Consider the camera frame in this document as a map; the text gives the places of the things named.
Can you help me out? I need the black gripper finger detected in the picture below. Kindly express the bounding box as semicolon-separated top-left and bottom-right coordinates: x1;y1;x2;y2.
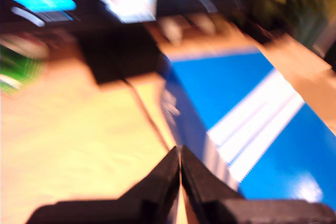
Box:
180;145;245;224
104;146;181;224

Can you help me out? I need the blue hinged-lid shoebox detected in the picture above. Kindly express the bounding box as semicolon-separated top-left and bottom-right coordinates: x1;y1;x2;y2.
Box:
157;47;336;206

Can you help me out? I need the green plastic packet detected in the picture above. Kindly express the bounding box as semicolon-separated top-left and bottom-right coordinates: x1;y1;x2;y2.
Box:
0;42;46;97

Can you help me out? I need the black cable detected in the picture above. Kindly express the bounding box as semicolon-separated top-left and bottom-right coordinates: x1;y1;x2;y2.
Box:
122;76;173;153

